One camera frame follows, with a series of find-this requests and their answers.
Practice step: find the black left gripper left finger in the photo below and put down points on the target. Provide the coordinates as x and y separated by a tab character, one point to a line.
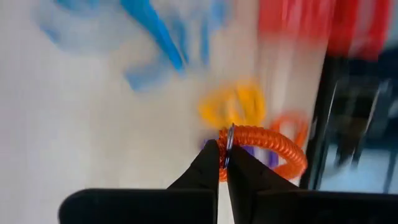
205	171

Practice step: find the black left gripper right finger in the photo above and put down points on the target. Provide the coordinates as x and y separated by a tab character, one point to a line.
245	180

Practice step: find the purple spiral wrist coil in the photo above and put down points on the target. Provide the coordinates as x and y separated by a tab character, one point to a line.
273	159

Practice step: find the yellow spiral wrist coil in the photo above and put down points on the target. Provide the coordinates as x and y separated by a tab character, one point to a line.
242	102

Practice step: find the blue elastic band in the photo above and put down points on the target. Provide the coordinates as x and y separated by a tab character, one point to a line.
161	37
146	77
71	31

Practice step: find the red plastic basket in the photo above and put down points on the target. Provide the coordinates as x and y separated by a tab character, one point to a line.
342	25

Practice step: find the black aluminium table frame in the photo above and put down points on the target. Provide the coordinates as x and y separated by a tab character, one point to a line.
317	124

